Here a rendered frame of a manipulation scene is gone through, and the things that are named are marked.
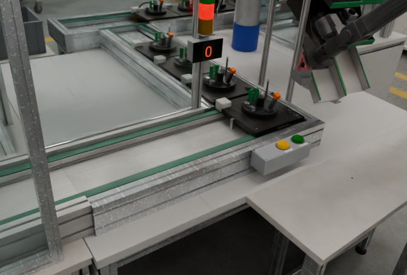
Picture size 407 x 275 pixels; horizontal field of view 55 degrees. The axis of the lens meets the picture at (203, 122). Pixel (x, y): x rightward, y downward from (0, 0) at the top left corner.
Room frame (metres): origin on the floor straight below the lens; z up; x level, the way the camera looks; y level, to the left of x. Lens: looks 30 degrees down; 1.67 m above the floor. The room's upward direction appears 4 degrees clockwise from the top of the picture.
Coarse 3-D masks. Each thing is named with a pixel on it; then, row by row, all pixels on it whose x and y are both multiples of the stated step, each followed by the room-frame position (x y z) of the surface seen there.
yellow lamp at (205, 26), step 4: (200, 20) 1.28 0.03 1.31; (204, 20) 1.28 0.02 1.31; (208, 20) 1.28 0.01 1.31; (212, 20) 1.29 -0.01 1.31; (200, 24) 1.28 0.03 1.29; (204, 24) 1.27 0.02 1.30; (208, 24) 1.28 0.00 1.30; (212, 24) 1.29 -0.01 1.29; (200, 28) 1.28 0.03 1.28; (204, 28) 1.27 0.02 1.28; (208, 28) 1.28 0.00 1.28; (212, 28) 1.29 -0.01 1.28; (200, 32) 1.28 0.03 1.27; (204, 32) 1.27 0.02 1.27; (208, 32) 1.28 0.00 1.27; (212, 32) 1.29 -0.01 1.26
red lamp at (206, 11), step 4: (200, 4) 1.28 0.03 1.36; (204, 4) 1.28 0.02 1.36; (208, 4) 1.28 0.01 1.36; (212, 4) 1.28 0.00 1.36; (200, 8) 1.28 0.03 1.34; (204, 8) 1.27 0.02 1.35; (208, 8) 1.28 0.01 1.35; (212, 8) 1.28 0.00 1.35; (200, 12) 1.28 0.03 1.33; (204, 12) 1.27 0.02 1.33; (208, 12) 1.28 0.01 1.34; (212, 12) 1.28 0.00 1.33; (200, 16) 1.28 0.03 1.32; (204, 16) 1.27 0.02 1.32; (208, 16) 1.28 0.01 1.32; (212, 16) 1.29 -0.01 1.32
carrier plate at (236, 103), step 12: (228, 108) 1.31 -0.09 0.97; (240, 108) 1.32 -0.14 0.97; (288, 108) 1.34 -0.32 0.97; (240, 120) 1.23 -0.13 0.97; (252, 120) 1.24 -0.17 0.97; (264, 120) 1.24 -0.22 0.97; (276, 120) 1.25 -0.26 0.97; (288, 120) 1.25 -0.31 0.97; (300, 120) 1.28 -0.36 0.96; (252, 132) 1.16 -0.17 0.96; (264, 132) 1.17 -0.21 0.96
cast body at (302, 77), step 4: (296, 64) 1.34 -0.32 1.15; (304, 64) 1.32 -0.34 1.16; (296, 68) 1.33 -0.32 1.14; (292, 72) 1.35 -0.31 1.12; (296, 72) 1.33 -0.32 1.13; (300, 72) 1.31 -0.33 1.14; (304, 72) 1.31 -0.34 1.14; (308, 72) 1.32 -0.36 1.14; (292, 76) 1.34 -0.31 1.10; (296, 76) 1.32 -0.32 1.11; (300, 76) 1.31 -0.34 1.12; (304, 76) 1.31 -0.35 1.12; (308, 76) 1.32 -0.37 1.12; (296, 80) 1.32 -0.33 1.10; (300, 80) 1.30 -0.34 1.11; (304, 80) 1.30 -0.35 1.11; (308, 80) 1.31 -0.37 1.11; (300, 84) 1.30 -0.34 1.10; (304, 84) 1.30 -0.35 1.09; (308, 84) 1.31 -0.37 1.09
